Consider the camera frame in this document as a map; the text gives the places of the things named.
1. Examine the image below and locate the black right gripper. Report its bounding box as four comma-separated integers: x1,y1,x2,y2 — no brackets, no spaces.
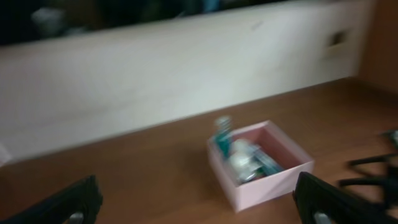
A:
338,129,398,209

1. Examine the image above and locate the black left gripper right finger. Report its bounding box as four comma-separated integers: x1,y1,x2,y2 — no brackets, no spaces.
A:
293,172,397,224

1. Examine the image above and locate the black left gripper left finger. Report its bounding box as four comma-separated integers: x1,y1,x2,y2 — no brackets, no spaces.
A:
1,175,103,224

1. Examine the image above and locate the green white toothpaste tube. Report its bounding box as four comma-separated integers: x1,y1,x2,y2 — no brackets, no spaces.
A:
252,145,284,176

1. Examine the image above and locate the clear gel bottle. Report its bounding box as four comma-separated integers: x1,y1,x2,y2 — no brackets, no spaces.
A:
228,139,265,184

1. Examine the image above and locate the blue mouthwash bottle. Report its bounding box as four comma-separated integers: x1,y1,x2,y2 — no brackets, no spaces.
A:
213,116,232,160

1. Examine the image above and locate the pink open box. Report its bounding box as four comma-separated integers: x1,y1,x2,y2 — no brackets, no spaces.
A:
207,120,314,213

